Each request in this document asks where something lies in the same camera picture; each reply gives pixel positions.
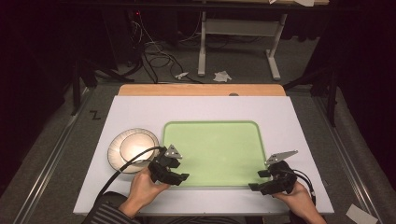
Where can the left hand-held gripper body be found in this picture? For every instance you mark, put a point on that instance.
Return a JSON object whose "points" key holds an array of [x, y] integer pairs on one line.
{"points": [[162, 169]]}

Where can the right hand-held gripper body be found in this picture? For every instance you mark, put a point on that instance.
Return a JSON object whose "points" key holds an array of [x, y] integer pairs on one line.
{"points": [[281, 179]]}

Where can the person's right hand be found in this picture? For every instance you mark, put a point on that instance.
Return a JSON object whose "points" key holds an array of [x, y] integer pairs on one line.
{"points": [[295, 199]]}

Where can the person's left hand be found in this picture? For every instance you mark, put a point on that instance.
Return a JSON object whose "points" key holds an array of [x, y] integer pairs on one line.
{"points": [[144, 186]]}

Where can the white plate with dark rim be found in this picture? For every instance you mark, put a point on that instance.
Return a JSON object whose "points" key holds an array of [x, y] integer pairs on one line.
{"points": [[134, 146]]}

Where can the light green tray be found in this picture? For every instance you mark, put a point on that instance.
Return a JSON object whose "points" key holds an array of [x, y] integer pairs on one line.
{"points": [[214, 152]]}

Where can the white board sheet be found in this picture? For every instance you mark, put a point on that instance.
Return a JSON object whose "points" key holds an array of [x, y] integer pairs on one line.
{"points": [[199, 109]]}

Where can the small grey round knob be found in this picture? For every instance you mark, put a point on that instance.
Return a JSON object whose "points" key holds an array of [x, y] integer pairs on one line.
{"points": [[233, 94]]}

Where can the flat white paper sheet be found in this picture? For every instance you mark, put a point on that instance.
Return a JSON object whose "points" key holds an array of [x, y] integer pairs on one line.
{"points": [[361, 214]]}

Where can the small white paper scrap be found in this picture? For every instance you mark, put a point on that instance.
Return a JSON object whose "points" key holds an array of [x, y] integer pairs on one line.
{"points": [[181, 75]]}

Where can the black metal stand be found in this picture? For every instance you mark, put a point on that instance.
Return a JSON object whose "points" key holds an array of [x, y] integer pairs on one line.
{"points": [[76, 90], [332, 93]]}

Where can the crumpled white paper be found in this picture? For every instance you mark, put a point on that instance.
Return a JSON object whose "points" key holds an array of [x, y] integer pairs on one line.
{"points": [[222, 76]]}

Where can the papers on background desk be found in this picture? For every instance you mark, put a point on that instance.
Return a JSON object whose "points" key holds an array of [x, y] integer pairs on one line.
{"points": [[299, 2]]}

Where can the metal floor rail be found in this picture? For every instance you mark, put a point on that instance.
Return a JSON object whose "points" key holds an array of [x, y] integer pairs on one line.
{"points": [[345, 155], [46, 171]]}

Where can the white metal desk frame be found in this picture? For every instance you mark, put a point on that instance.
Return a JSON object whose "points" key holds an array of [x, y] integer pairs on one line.
{"points": [[239, 27]]}

